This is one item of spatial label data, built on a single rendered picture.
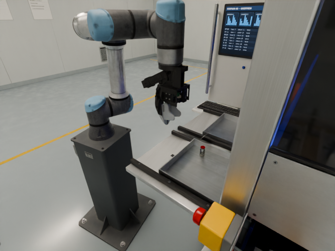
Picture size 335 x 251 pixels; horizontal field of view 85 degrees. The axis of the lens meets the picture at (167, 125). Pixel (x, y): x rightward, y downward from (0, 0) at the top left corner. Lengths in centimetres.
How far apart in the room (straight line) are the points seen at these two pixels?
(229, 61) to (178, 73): 94
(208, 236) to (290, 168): 22
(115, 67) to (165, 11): 55
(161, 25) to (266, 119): 34
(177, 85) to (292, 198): 38
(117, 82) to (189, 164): 57
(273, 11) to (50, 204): 197
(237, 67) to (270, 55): 111
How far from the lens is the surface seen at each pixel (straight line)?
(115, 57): 99
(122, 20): 57
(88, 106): 107
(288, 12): 32
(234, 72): 145
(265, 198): 45
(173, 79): 55
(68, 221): 184
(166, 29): 52
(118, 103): 108
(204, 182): 73
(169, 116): 60
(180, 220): 167
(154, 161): 81
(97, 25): 55
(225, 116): 116
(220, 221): 46
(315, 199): 42
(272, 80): 33
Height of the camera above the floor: 142
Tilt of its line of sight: 31 degrees down
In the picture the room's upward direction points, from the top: straight up
